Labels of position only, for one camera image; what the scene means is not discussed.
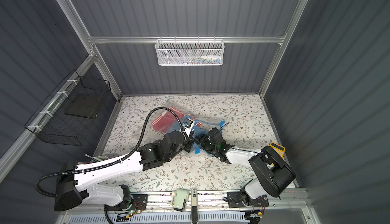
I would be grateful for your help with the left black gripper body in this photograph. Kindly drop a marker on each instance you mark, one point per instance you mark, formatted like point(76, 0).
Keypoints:
point(188, 144)

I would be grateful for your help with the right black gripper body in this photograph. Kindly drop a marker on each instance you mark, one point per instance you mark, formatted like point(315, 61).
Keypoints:
point(202, 138)

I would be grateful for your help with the blue tank top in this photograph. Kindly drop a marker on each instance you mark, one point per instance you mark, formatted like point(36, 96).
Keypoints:
point(197, 128)

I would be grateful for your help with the clear vacuum bag blue zipper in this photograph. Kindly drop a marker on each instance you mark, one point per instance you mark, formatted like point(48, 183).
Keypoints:
point(177, 118)

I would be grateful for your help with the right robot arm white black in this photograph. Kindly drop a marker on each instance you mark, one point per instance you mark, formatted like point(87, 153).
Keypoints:
point(273, 173)

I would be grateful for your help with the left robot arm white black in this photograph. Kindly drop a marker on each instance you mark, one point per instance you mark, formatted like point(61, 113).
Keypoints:
point(73, 190)

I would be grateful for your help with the red folded garment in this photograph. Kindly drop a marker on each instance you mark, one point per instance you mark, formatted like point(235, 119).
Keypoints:
point(166, 119)

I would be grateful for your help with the yellow calculator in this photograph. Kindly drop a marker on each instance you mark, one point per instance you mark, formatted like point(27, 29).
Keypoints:
point(278, 148)

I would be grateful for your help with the white glue bottle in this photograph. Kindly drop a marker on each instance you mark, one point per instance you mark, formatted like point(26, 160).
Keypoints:
point(211, 58)

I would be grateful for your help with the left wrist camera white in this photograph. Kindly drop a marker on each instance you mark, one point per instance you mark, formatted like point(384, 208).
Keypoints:
point(188, 125)

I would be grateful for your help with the pale green box on rail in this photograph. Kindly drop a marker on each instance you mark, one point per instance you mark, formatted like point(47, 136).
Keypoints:
point(179, 199)

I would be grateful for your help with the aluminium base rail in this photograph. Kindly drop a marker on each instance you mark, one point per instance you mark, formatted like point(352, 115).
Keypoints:
point(292, 206)

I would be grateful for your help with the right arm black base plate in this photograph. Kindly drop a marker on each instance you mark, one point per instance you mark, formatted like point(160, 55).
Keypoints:
point(240, 200)

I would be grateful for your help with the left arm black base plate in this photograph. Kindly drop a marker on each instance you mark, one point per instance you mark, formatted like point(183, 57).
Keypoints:
point(137, 203)

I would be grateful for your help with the black handle on rail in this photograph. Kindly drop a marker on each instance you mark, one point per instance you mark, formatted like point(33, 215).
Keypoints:
point(194, 206)

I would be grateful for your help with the white wire wall basket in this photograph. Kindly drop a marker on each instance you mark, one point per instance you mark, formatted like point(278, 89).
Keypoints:
point(188, 54)

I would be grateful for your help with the black wire wall basket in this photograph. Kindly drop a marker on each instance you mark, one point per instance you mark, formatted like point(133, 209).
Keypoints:
point(69, 115)

